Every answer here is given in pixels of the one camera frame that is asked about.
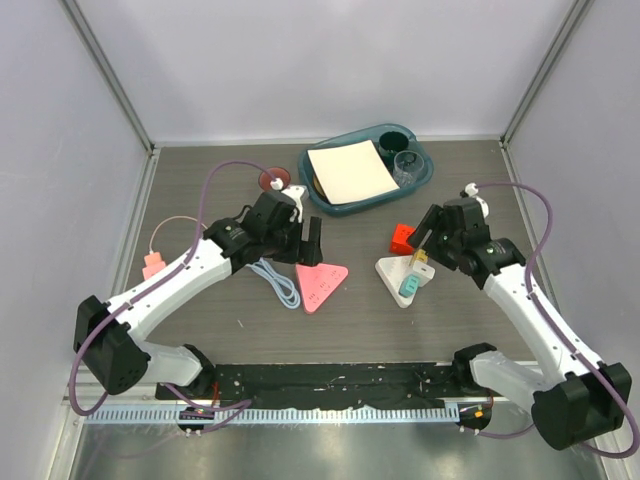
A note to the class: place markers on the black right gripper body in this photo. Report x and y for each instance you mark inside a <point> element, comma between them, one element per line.
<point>443,244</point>

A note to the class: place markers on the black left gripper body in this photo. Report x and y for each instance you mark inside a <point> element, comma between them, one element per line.
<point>274,241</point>

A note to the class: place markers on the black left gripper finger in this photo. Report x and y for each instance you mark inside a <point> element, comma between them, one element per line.
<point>310,252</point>
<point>293,249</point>

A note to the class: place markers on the yellow plug adapter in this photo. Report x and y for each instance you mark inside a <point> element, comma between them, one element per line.
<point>419,255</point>

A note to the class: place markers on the red cube socket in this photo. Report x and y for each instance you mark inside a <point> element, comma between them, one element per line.
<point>399,241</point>

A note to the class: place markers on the pink triangular power strip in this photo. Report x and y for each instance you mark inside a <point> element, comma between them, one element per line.
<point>318,283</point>

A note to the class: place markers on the white plug adapter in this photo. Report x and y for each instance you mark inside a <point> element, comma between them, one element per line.
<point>423,271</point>

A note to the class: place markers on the white triangular power strip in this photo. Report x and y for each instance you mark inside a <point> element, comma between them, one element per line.
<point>392,271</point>

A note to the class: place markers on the teal plug adapter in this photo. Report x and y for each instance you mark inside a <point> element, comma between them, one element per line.
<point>409,286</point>

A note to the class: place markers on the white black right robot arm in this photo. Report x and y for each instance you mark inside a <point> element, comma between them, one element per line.
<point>573,396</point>

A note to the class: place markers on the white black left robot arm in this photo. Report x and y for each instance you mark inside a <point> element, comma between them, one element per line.
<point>112,336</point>

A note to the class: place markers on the pink charger plug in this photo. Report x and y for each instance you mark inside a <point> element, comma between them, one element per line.
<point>153,264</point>

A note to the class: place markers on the clear glass cup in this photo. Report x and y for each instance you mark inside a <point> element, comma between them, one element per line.
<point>407,168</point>

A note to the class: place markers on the teal plastic tray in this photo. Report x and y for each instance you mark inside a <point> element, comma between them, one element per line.
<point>373,133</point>

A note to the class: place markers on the white paper sheet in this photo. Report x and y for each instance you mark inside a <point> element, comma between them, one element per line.
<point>351,173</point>

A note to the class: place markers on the dark green cup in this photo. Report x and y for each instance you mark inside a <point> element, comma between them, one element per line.
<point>392,142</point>

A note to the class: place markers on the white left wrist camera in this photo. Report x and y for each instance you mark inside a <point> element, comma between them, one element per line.
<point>298,194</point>

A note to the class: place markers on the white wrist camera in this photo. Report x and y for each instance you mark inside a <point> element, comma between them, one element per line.
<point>298,194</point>
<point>471,190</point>

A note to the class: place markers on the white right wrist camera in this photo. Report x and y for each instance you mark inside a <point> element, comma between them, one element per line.
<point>471,190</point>

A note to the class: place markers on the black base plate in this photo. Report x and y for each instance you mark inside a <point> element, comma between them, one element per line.
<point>384,386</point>

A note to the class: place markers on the perforated cable duct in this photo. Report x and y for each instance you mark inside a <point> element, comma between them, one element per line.
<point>179,413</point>

